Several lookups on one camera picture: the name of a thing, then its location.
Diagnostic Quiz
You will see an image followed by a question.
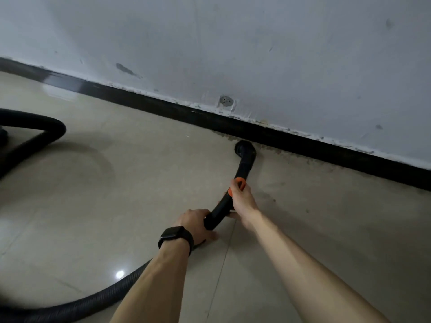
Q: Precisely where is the person's right hand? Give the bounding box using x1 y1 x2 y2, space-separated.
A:
226 179 261 231

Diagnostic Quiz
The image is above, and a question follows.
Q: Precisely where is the person's left hand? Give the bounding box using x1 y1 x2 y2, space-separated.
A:
172 208 220 247

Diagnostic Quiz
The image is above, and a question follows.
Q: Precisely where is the black vacuum hose with nozzle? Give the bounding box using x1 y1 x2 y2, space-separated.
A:
0 108 258 323

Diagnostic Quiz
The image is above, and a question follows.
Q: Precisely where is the person's left forearm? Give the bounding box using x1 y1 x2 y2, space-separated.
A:
109 238 192 323

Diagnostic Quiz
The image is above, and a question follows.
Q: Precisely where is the person's right forearm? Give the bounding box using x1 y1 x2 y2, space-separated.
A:
247 210 391 323

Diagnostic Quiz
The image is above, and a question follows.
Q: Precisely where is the black smartwatch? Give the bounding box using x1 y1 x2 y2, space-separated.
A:
157 225 195 257

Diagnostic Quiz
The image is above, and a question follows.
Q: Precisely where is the black baseboard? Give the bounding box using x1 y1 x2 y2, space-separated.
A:
0 57 431 192

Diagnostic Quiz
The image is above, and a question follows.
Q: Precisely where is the round grey wall outlet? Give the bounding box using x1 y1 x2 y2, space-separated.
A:
216 94 237 110

